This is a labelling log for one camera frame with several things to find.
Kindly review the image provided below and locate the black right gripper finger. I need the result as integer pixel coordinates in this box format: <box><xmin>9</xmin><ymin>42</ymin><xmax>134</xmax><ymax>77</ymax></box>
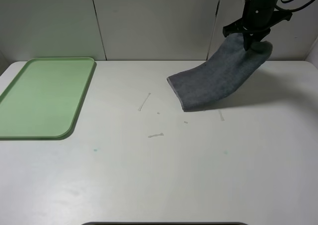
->
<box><xmin>243</xmin><ymin>33</ymin><xmax>254</xmax><ymax>51</ymax></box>
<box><xmin>252</xmin><ymin>30</ymin><xmax>270</xmax><ymax>42</ymax></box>

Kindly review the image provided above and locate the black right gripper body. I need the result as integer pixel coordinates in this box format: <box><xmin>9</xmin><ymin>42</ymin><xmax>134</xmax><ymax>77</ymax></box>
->
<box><xmin>223</xmin><ymin>0</ymin><xmax>292</xmax><ymax>36</ymax></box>

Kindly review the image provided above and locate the grey towel with orange pattern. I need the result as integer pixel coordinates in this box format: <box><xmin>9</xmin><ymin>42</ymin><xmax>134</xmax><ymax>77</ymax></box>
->
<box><xmin>167</xmin><ymin>33</ymin><xmax>273</xmax><ymax>112</ymax></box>

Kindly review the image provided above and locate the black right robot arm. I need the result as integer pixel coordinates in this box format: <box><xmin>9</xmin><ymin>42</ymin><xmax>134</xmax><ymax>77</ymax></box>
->
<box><xmin>223</xmin><ymin>0</ymin><xmax>292</xmax><ymax>50</ymax></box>

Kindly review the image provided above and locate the green plastic tray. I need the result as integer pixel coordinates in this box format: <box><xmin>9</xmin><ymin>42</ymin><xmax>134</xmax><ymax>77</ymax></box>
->
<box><xmin>0</xmin><ymin>57</ymin><xmax>96</xmax><ymax>141</ymax></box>

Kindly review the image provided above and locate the white tape strip right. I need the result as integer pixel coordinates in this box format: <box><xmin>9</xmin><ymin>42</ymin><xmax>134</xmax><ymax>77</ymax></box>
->
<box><xmin>218</xmin><ymin>110</ymin><xmax>225</xmax><ymax>121</ymax></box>

